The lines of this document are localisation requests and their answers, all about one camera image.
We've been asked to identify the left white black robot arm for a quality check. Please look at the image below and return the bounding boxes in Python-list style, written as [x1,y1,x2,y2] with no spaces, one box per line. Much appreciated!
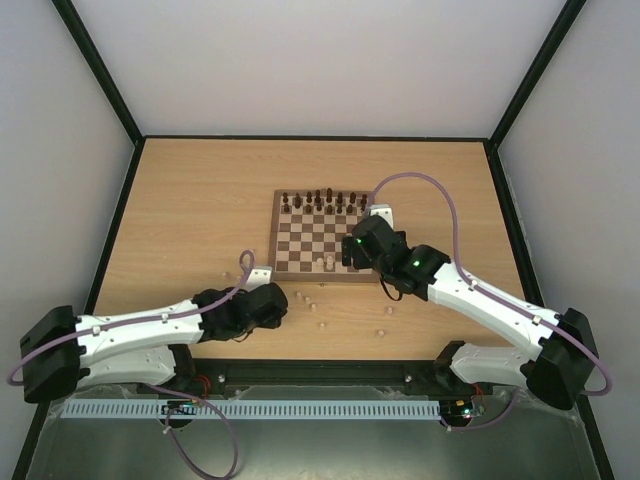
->
[17,283,288,404]

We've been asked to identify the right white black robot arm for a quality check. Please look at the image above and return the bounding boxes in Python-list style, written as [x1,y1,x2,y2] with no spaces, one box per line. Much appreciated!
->
[341,215,598,410]

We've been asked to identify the wooden chess board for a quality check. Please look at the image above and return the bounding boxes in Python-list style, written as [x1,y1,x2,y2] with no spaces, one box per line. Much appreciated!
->
[268,188,378,284]

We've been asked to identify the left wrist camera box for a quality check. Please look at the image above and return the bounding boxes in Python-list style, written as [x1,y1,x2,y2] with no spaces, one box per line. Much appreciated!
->
[246,266,273,290]

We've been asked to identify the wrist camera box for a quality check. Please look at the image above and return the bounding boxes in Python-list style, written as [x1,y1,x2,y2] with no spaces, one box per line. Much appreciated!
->
[246,266,273,290]
[368,204,394,228]

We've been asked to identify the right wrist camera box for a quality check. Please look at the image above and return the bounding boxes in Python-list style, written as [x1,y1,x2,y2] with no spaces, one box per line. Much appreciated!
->
[368,204,394,228]

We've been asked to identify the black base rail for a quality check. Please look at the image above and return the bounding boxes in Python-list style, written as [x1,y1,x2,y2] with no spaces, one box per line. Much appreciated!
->
[195,359,445,387]

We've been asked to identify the light blue slotted cable duct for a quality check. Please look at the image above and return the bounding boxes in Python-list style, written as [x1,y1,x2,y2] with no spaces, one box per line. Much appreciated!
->
[61,399,441,421]

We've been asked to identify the black enclosure frame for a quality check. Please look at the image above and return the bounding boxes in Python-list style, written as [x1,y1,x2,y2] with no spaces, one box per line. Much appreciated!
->
[9,0,616,480]

